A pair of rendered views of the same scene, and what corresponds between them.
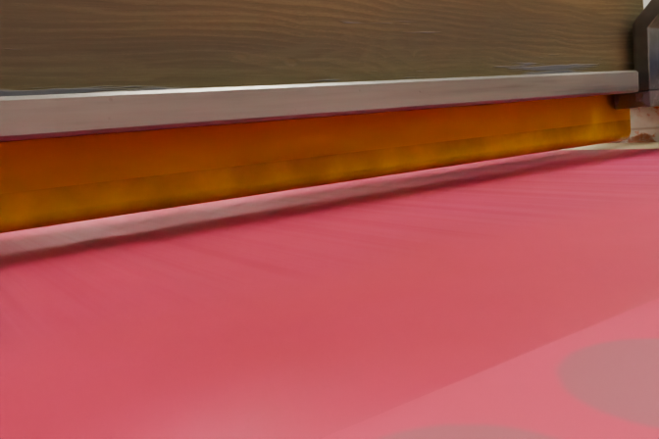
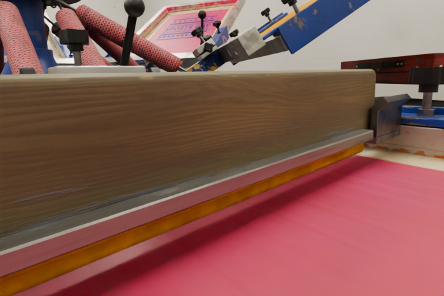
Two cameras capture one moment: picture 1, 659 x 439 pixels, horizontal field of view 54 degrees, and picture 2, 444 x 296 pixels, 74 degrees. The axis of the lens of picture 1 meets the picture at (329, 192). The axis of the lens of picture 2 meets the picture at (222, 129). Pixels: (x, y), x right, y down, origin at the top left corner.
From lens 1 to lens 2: 9 cm
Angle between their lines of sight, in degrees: 7
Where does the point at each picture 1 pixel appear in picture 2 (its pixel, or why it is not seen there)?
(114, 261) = (187, 287)
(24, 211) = (129, 241)
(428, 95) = (299, 162)
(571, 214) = (382, 254)
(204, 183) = (203, 210)
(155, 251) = (201, 274)
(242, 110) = (230, 187)
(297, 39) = (247, 142)
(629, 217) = (411, 263)
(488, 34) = (319, 123)
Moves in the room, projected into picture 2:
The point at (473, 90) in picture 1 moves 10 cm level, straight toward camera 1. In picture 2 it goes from (316, 155) to (354, 208)
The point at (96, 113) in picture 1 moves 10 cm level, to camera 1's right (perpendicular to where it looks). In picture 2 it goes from (172, 205) to (351, 192)
